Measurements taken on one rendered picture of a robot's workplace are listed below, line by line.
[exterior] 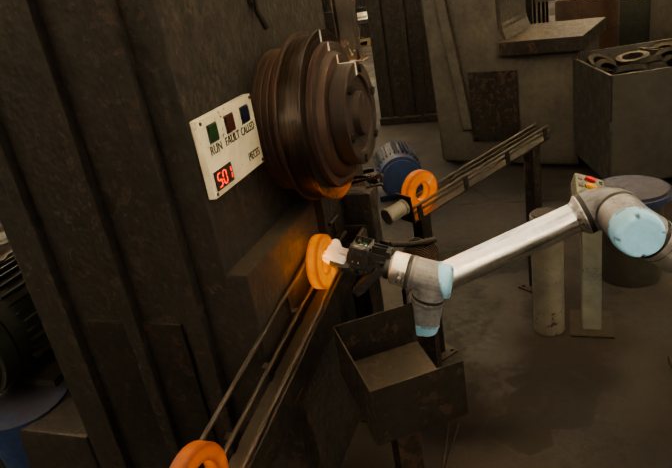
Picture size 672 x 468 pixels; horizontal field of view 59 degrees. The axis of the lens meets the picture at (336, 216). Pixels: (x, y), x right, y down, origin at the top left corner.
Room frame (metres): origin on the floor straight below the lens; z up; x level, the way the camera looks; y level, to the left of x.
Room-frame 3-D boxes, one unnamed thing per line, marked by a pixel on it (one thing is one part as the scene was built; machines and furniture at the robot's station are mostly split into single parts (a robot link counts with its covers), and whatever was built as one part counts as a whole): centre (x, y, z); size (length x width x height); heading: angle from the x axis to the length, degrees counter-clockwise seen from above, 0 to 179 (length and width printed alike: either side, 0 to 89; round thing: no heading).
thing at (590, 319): (2.02, -0.95, 0.31); 0.24 x 0.16 x 0.62; 158
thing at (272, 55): (1.69, 0.06, 1.12); 0.47 x 0.10 x 0.47; 158
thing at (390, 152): (3.90, -0.47, 0.17); 0.57 x 0.31 x 0.34; 178
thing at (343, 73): (1.63, -0.10, 1.11); 0.28 x 0.06 x 0.28; 158
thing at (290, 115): (1.66, -0.01, 1.11); 0.47 x 0.06 x 0.47; 158
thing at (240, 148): (1.39, 0.22, 1.15); 0.26 x 0.02 x 0.18; 158
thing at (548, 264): (2.04, -0.78, 0.26); 0.12 x 0.12 x 0.52
